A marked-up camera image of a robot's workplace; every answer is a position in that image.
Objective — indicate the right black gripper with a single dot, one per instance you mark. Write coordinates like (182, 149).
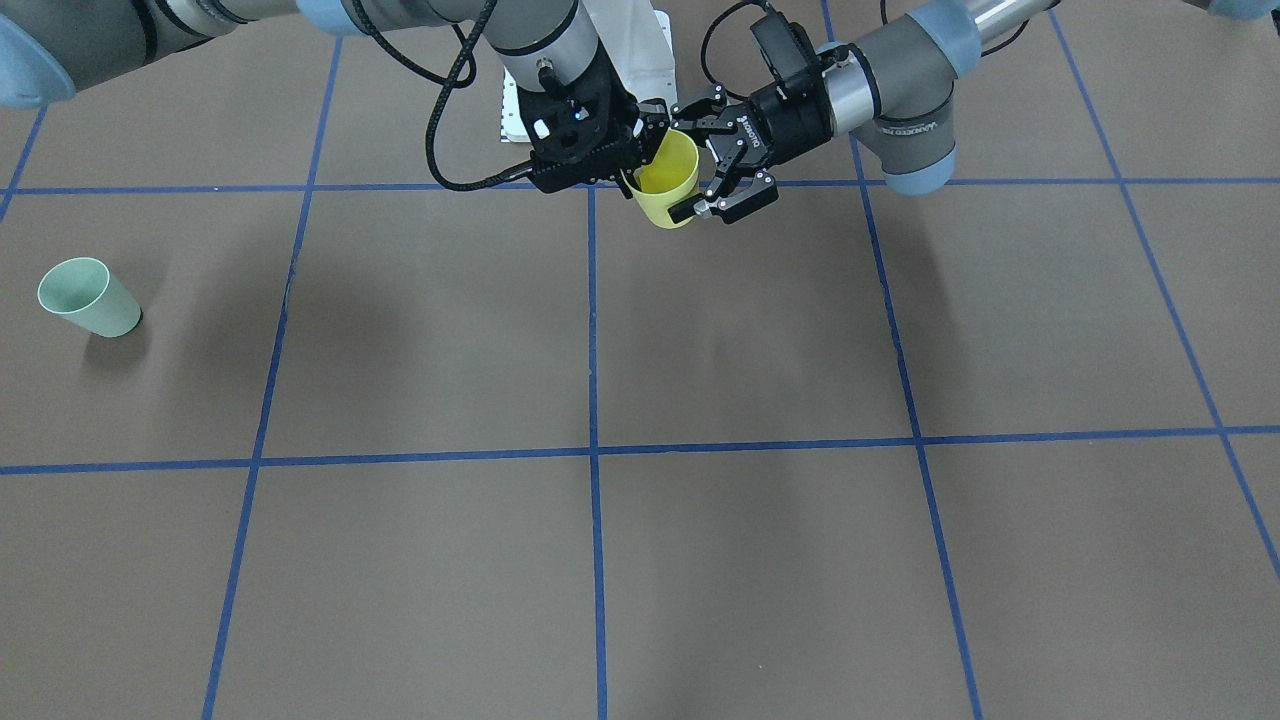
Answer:
(619, 112)

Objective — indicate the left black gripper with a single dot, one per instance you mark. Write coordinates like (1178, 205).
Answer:
(783, 119)

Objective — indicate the yellow plastic cup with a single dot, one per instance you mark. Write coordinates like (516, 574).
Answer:
(671, 177)

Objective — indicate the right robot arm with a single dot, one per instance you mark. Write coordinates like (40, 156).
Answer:
(52, 50)

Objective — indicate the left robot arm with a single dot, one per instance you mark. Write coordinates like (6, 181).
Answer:
(892, 90)

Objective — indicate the green plastic cup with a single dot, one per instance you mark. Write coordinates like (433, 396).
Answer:
(85, 292)

